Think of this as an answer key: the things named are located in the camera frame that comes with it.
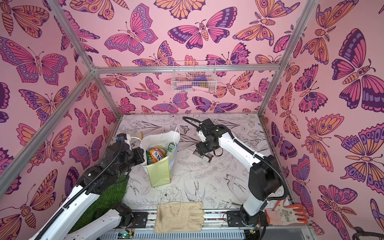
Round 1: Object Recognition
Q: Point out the orange white garden glove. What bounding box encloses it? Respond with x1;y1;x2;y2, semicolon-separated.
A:
265;200;309;226

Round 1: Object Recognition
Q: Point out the white paper bag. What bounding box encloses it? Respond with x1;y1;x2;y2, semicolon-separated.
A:
129;127;181;187

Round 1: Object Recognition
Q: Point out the small brown snack pack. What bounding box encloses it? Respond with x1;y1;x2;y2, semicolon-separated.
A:
194;150;214;163

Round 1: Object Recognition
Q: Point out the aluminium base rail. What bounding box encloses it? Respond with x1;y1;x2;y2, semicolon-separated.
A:
98;209;271;240

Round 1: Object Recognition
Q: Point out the beige work glove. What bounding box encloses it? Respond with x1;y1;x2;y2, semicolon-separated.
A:
154;202;205;234

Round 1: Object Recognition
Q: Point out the green artificial grass mat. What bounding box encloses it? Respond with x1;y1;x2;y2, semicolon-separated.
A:
69;175;128;233

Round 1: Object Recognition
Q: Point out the green spring tea bag back-side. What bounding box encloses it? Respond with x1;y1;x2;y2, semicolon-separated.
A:
167;143;177;156

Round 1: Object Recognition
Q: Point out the white wire basket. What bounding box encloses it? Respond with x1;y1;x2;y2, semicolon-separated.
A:
170;60;218;94

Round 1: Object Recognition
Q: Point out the orange Fox's candy bag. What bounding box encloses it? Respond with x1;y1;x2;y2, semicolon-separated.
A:
149;145;167;163

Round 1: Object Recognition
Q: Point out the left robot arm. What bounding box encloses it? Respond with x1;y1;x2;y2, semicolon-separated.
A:
32;134;144;240

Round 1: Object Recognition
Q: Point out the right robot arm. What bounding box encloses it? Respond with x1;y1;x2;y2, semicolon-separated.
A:
183;117;289;226

